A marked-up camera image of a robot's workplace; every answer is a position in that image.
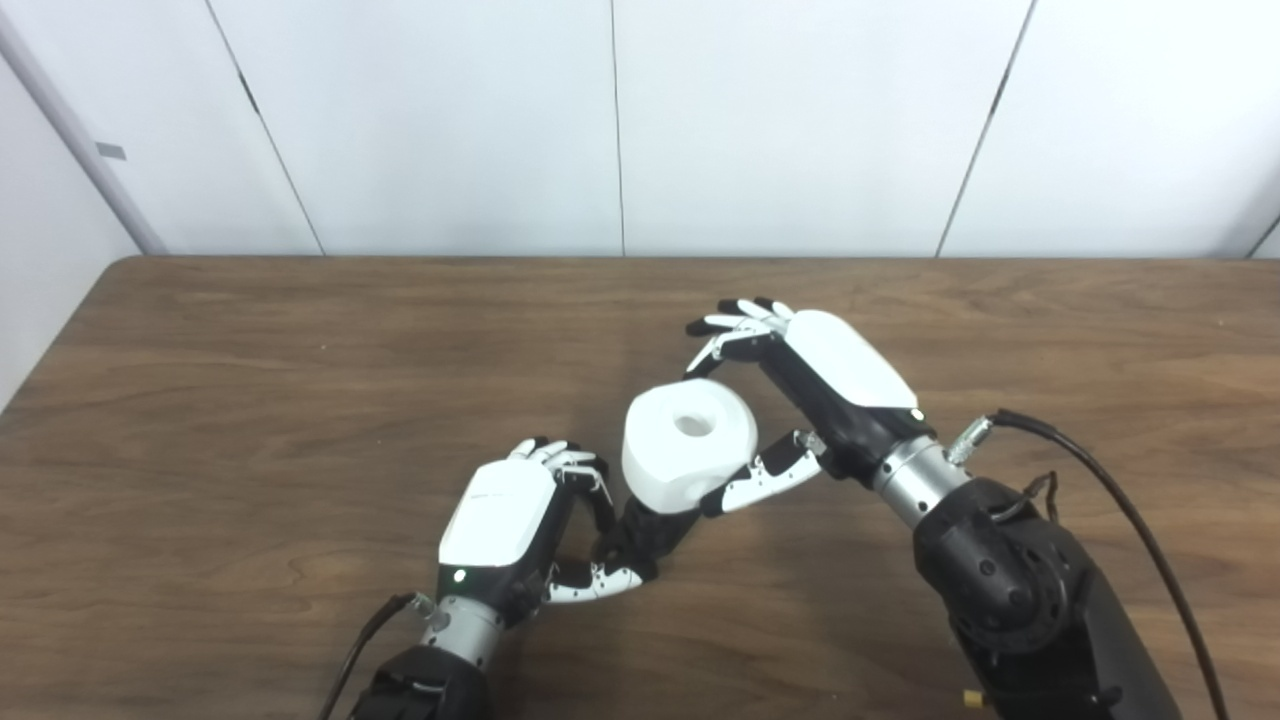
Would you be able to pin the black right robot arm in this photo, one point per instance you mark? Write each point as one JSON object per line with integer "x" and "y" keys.
{"x": 1020, "y": 600}

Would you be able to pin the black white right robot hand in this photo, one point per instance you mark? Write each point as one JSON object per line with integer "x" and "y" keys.
{"x": 850, "y": 365}

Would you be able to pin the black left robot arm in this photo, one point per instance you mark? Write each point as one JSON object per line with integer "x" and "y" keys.
{"x": 445, "y": 670}

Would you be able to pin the grey tape label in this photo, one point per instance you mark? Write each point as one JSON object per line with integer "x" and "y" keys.
{"x": 111, "y": 151}

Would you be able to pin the grey wall corner trim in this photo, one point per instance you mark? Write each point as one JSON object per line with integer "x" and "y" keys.
{"x": 80, "y": 140}

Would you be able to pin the round white plastic piece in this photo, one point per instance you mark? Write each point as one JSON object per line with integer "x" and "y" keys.
{"x": 665, "y": 460}

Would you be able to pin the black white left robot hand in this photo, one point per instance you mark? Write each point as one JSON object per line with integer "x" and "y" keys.
{"x": 495, "y": 515}

